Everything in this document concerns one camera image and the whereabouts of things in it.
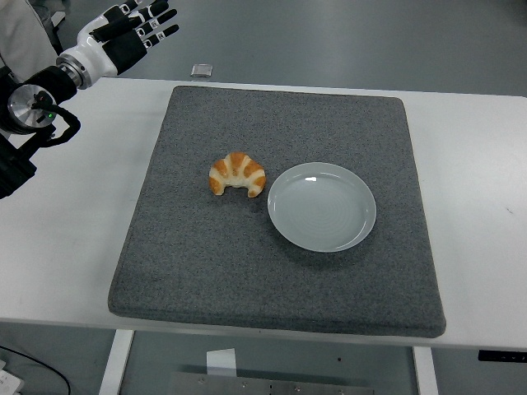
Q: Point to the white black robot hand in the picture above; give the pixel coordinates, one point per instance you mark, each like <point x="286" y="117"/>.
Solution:
<point x="99" y="55"/>

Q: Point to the golden brown croissant bread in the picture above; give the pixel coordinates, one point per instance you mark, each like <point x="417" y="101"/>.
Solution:
<point x="239" y="170"/>

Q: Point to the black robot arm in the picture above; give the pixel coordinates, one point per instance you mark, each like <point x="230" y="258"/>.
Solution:
<point x="24" y="107"/>

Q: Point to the pale grey round plate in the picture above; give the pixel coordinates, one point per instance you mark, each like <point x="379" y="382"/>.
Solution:
<point x="321" y="210"/>

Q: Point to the person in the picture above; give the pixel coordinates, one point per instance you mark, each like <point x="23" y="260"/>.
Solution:
<point x="24" y="33"/>

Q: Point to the small clear square box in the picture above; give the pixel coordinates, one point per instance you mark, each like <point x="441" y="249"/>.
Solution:
<point x="201" y="71"/>

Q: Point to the grey felt mat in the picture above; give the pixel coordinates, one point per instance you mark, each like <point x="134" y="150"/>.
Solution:
<point x="226" y="267"/>

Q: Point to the white table leg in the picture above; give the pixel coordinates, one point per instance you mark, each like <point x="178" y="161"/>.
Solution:
<point x="116" y="362"/>
<point x="425" y="370"/>

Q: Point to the white paper label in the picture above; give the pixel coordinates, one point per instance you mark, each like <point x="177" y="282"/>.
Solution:
<point x="221" y="362"/>

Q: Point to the white power strip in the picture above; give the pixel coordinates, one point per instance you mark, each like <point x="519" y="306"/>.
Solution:
<point x="10" y="382"/>

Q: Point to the black table control panel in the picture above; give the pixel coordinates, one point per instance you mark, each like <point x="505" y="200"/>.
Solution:
<point x="502" y="356"/>

